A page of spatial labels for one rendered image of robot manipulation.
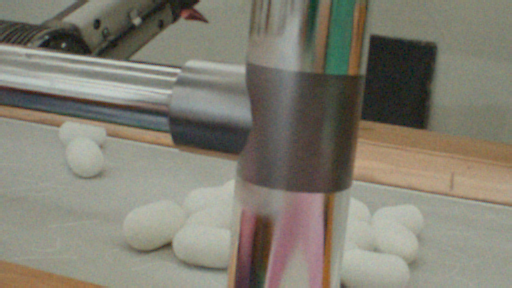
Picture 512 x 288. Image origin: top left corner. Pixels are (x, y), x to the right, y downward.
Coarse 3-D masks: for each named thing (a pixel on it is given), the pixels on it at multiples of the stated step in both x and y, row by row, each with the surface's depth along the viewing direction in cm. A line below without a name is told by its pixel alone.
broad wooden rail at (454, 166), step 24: (24, 120) 61; (48, 120) 61; (168, 144) 58; (360, 144) 56; (384, 144) 56; (408, 144) 57; (432, 144) 58; (456, 144) 59; (480, 144) 60; (504, 144) 62; (360, 168) 55; (384, 168) 55; (408, 168) 54; (432, 168) 54; (456, 168) 54; (480, 168) 54; (504, 168) 54; (432, 192) 53; (456, 192) 53; (480, 192) 53; (504, 192) 52
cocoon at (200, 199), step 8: (192, 192) 40; (200, 192) 40; (208, 192) 40; (216, 192) 40; (224, 192) 40; (232, 192) 41; (184, 200) 40; (192, 200) 39; (200, 200) 39; (208, 200) 39; (216, 200) 40; (224, 200) 40; (232, 200) 40; (184, 208) 40; (192, 208) 39; (200, 208) 39
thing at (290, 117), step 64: (256, 0) 15; (320, 0) 14; (0, 64) 16; (64, 64) 16; (128, 64) 16; (192, 64) 16; (256, 64) 15; (320, 64) 14; (128, 128) 16; (192, 128) 15; (256, 128) 15; (320, 128) 14; (256, 192) 15; (320, 192) 15; (256, 256) 15; (320, 256) 15
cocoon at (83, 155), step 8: (72, 144) 48; (80, 144) 47; (88, 144) 47; (96, 144) 48; (72, 152) 47; (80, 152) 46; (88, 152) 46; (96, 152) 47; (72, 160) 46; (80, 160) 46; (88, 160) 46; (96, 160) 47; (72, 168) 47; (80, 168) 46; (88, 168) 46; (96, 168) 47; (88, 176) 47
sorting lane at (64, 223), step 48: (0, 144) 53; (48, 144) 55; (144, 144) 58; (0, 192) 42; (48, 192) 43; (96, 192) 45; (144, 192) 46; (384, 192) 53; (0, 240) 35; (48, 240) 36; (96, 240) 37; (432, 240) 43; (480, 240) 44
